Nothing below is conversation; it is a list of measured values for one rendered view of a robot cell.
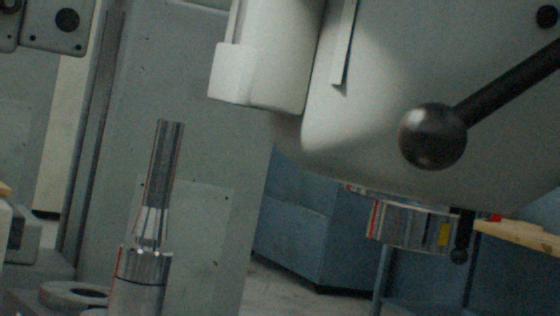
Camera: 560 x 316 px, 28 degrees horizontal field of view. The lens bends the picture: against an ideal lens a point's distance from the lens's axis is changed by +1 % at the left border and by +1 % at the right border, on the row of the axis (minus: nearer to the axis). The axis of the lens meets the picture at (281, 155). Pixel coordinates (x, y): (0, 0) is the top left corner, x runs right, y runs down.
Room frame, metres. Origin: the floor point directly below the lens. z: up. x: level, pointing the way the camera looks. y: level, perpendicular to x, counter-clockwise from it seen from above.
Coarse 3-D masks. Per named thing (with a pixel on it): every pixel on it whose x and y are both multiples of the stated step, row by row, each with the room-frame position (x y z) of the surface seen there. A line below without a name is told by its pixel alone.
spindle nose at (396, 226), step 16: (384, 208) 0.61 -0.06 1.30; (400, 208) 0.60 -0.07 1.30; (368, 224) 0.62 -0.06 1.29; (384, 224) 0.61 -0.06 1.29; (400, 224) 0.60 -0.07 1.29; (416, 224) 0.60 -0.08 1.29; (432, 224) 0.60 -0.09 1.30; (384, 240) 0.60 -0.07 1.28; (400, 240) 0.60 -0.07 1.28; (416, 240) 0.60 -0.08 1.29; (432, 240) 0.60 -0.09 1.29; (448, 240) 0.61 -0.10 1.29
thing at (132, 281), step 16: (128, 272) 0.93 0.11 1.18; (144, 272) 0.93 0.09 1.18; (160, 272) 0.94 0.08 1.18; (112, 288) 0.94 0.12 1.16; (128, 288) 0.93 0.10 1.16; (144, 288) 0.93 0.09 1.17; (160, 288) 0.94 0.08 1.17; (112, 304) 0.94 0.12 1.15; (128, 304) 0.93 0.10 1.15; (144, 304) 0.93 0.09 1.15; (160, 304) 0.94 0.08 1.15
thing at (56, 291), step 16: (16, 288) 1.05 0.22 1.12; (48, 288) 1.02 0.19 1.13; (64, 288) 1.03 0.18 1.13; (80, 288) 1.05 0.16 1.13; (96, 288) 1.06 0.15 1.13; (16, 304) 1.02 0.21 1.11; (32, 304) 1.00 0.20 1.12; (48, 304) 1.00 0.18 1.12; (64, 304) 0.99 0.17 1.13; (80, 304) 0.99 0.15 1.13; (96, 304) 0.99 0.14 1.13
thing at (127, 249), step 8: (120, 248) 0.94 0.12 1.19; (128, 248) 0.93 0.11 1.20; (136, 248) 0.93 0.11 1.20; (144, 248) 0.94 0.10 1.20; (160, 248) 0.96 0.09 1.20; (128, 256) 0.93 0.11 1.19; (136, 256) 0.93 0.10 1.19; (144, 256) 0.93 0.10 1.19; (152, 256) 0.93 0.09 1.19; (160, 256) 0.93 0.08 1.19; (168, 256) 0.94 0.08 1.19; (160, 264) 0.93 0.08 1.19
